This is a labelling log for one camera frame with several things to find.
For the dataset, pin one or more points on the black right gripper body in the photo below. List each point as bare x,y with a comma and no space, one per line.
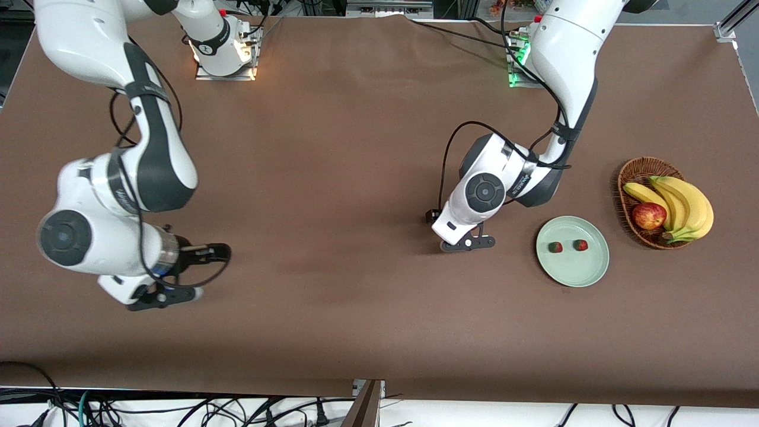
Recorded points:
188,250

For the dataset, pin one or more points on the yellow banana bunch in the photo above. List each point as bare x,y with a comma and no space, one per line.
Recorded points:
691,207

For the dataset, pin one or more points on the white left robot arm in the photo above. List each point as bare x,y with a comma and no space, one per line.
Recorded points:
569,47

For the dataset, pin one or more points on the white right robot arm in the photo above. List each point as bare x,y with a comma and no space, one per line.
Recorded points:
77,35

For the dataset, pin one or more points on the red yellow apple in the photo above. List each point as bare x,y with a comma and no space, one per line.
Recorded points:
649,216

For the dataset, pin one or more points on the pale green round plate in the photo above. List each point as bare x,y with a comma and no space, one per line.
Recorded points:
572,267

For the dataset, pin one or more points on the brown wicker fruit basket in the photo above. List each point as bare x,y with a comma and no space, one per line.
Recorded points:
637,178

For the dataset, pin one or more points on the brown metal post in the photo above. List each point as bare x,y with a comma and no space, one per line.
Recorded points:
364,409

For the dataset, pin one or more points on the aluminium frame profile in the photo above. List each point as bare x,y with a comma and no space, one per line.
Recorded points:
732,24

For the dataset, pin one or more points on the small red strawberry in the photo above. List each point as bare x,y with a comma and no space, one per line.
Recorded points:
555,247
580,245

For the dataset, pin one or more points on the colourful small items pile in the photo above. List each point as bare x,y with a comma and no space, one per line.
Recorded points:
504,7

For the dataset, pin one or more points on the grey metal box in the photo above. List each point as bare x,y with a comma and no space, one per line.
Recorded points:
385,9

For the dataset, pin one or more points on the brown table cover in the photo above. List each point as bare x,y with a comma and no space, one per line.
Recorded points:
356,178

